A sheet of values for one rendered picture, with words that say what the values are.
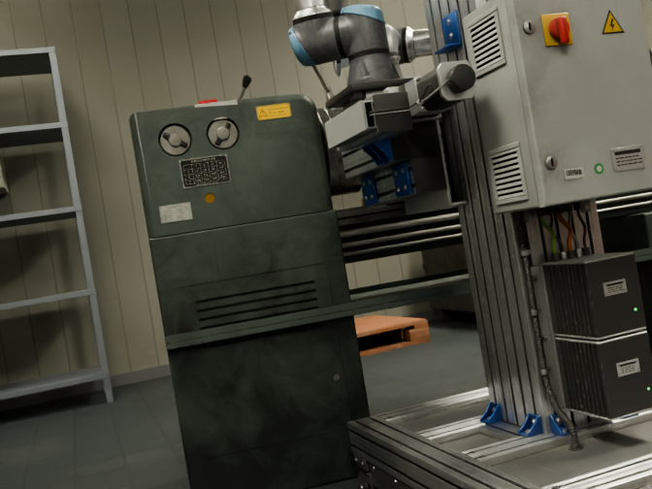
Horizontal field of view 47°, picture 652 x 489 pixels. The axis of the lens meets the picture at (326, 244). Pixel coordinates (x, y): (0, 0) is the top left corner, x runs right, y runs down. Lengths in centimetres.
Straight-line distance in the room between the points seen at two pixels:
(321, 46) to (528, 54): 68
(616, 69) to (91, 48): 452
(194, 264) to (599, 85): 129
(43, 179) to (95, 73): 85
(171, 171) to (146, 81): 342
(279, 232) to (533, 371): 94
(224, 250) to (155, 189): 28
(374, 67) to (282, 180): 53
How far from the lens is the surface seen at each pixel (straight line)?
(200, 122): 243
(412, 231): 264
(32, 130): 503
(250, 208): 241
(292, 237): 242
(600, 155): 175
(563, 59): 174
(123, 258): 560
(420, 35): 256
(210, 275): 239
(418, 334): 507
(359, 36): 213
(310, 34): 216
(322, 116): 263
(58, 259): 559
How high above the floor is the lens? 77
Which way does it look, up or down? level
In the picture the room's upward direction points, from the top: 9 degrees counter-clockwise
